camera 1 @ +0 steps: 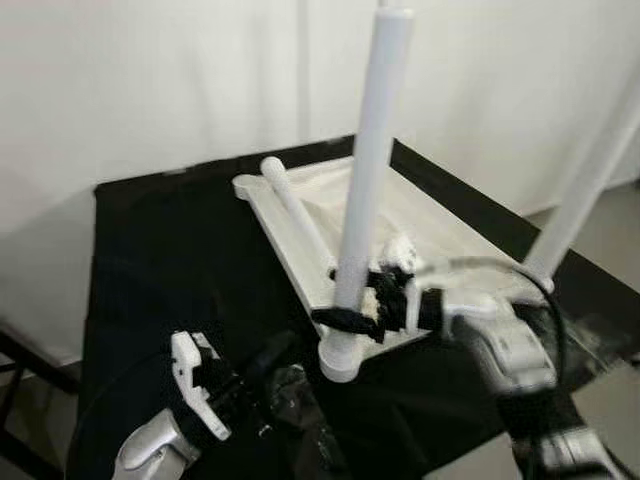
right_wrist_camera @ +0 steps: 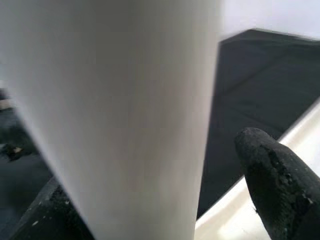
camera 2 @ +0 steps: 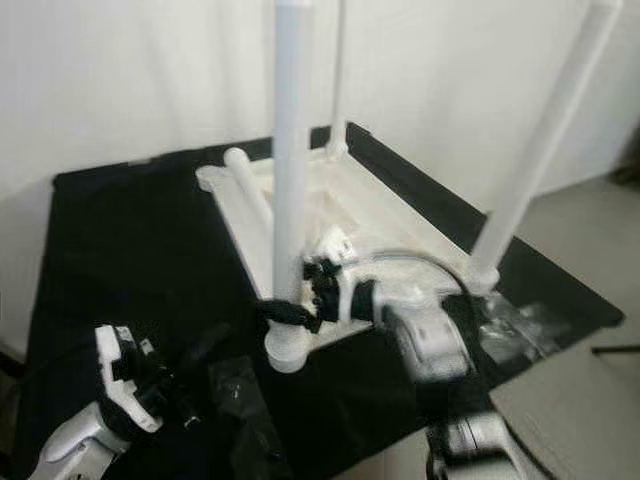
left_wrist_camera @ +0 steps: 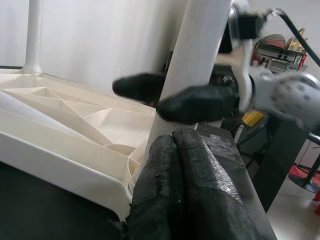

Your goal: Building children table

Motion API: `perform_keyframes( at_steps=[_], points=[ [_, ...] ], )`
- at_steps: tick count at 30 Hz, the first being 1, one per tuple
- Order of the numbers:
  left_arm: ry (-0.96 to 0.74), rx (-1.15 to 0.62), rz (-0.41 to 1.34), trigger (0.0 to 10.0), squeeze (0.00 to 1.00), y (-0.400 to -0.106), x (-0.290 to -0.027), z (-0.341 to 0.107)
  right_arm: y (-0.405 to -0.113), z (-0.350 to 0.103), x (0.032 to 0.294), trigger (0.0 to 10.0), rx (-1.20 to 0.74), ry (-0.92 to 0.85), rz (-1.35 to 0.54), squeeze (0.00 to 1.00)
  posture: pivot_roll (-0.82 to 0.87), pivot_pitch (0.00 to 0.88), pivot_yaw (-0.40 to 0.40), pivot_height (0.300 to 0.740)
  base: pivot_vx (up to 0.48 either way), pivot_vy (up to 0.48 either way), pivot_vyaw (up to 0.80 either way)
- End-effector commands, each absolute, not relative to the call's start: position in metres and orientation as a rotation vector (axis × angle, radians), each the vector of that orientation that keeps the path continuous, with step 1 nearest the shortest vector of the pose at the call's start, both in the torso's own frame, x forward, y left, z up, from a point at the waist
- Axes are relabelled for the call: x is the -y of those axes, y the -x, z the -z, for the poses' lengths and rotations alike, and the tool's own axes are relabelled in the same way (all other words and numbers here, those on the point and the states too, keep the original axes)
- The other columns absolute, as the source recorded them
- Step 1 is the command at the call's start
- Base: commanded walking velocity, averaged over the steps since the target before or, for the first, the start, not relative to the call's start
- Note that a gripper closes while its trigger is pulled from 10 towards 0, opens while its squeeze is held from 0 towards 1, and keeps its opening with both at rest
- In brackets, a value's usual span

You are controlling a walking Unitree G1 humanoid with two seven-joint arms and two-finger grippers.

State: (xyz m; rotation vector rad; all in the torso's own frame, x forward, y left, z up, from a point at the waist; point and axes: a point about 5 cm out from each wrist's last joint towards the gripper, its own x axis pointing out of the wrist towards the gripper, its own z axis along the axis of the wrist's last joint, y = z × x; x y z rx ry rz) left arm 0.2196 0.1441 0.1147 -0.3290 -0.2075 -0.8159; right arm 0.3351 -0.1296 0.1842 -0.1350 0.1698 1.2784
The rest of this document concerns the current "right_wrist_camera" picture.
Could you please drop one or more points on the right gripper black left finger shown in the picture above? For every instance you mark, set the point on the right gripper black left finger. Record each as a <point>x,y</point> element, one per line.
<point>50,217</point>

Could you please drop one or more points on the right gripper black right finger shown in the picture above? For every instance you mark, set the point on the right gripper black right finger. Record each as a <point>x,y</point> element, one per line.
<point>287,190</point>

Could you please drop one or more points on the white plastic table leg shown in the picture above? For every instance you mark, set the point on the white plastic table leg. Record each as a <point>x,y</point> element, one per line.
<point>112,112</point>

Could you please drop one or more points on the white plastic table top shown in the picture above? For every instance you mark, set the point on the white plastic table top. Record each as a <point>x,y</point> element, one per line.
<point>300,140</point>

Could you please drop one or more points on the black table cloth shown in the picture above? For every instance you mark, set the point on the black table cloth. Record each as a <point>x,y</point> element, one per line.
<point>250,87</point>

